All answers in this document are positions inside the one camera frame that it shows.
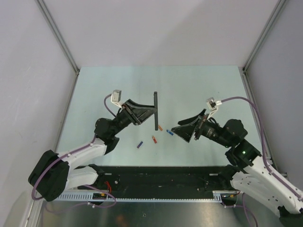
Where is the grey cable duct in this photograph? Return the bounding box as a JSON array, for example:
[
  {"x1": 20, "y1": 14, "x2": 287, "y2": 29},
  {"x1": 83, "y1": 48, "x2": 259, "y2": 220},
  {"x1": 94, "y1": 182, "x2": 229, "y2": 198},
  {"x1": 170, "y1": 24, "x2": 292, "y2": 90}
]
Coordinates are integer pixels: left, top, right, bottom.
[{"x1": 58, "y1": 191, "x2": 224, "y2": 203}]

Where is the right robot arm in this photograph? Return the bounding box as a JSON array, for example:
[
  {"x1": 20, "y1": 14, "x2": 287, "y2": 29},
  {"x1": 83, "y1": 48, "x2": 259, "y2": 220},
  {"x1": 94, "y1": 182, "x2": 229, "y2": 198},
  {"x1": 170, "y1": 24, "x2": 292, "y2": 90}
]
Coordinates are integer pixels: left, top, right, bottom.
[{"x1": 171, "y1": 111, "x2": 303, "y2": 227}]

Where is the black remote control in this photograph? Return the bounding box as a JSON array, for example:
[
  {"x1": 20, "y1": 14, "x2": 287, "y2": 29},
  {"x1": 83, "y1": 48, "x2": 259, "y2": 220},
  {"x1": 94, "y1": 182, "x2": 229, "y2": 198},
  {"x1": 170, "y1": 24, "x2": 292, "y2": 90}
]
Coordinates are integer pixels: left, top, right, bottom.
[{"x1": 153, "y1": 91, "x2": 159, "y2": 131}]

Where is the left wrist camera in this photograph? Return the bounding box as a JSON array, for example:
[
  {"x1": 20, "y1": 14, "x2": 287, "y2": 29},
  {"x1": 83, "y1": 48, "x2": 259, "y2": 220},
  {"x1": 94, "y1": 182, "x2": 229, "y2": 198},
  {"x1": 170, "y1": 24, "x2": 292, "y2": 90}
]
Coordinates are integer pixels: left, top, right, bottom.
[{"x1": 111, "y1": 89, "x2": 123, "y2": 108}]

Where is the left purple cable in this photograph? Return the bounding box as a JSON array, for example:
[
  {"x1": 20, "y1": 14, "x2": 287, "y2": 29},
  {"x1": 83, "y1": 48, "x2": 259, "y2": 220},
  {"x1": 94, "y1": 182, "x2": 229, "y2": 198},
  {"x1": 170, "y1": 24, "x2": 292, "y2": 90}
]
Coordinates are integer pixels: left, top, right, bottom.
[{"x1": 32, "y1": 93, "x2": 119, "y2": 213}]

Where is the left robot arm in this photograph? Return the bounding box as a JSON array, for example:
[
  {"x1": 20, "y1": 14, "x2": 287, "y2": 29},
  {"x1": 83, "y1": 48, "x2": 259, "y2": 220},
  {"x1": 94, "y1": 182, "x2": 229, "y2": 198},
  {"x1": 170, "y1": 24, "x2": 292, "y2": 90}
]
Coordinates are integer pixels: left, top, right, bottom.
[{"x1": 28, "y1": 98, "x2": 158, "y2": 201}]

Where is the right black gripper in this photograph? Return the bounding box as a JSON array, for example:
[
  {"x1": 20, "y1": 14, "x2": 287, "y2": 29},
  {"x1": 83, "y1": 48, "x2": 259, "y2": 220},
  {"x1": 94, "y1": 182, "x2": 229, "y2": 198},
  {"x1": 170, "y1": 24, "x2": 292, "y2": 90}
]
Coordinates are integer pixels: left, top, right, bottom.
[{"x1": 170, "y1": 109, "x2": 231, "y2": 148}]

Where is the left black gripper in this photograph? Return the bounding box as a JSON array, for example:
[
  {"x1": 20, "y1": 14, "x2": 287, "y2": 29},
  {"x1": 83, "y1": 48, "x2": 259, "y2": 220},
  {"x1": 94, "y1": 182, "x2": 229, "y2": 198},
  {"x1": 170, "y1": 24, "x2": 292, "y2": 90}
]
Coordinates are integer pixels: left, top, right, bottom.
[{"x1": 111, "y1": 99, "x2": 157, "y2": 136}]

